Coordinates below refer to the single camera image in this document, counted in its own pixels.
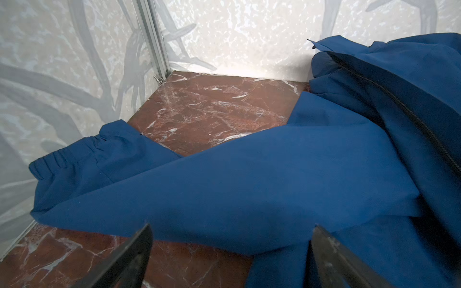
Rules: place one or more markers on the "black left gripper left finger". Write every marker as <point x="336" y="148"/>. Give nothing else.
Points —
<point x="125" y="267"/>

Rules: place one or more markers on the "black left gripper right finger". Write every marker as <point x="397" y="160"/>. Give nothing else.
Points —
<point x="338" y="267"/>

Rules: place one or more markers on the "blue zip jacket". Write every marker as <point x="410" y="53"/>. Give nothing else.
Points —
<point x="372" y="153"/>

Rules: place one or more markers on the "aluminium frame struts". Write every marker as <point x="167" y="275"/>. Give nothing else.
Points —
<point x="146" y="14"/>

